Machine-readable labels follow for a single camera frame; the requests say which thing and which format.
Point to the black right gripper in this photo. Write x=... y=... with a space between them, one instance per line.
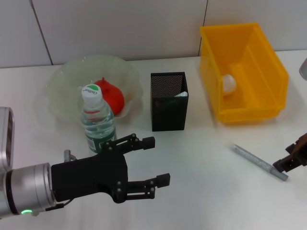
x=302 y=148

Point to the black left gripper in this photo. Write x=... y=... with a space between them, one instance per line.
x=88 y=175

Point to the clear green-label water bottle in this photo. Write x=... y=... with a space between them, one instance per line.
x=98 y=119

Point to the mint green utility knife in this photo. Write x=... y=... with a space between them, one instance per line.
x=182 y=94

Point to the white paper ball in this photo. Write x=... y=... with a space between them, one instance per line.
x=229 y=83

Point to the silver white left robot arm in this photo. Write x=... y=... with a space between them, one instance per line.
x=26 y=189

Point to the grey marker pen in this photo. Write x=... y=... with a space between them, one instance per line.
x=254 y=160

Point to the black mesh pen holder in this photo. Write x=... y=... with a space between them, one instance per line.
x=168 y=115

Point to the pale green glass fruit plate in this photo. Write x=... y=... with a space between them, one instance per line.
x=64 y=79

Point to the yellow plastic bin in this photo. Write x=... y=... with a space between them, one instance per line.
x=259 y=95

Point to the right wrist camera housing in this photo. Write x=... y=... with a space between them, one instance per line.
x=304 y=69

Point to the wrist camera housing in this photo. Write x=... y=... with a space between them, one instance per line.
x=304 y=69
x=6 y=139

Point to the left wrist camera housing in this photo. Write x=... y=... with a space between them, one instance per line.
x=6 y=139

